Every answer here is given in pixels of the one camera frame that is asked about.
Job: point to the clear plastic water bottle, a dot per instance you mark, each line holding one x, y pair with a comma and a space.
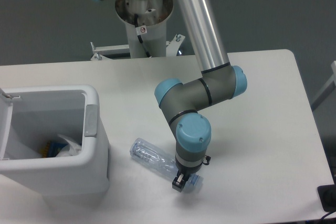
159, 161

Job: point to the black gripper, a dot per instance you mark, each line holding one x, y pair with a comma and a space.
183, 175

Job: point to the blue snack package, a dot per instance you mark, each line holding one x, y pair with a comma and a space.
51, 149

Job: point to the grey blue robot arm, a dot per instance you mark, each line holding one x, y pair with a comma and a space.
181, 102

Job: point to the white paper wrapper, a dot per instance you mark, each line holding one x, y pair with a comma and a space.
71, 149

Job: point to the white metal base frame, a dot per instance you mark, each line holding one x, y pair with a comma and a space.
174, 48

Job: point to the white plastic trash can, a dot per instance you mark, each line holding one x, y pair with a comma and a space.
33, 116

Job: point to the black device at edge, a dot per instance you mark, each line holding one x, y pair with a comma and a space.
327, 197

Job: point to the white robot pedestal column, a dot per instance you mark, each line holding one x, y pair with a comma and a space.
145, 23

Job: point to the white frame at right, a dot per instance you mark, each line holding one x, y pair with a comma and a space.
325, 90

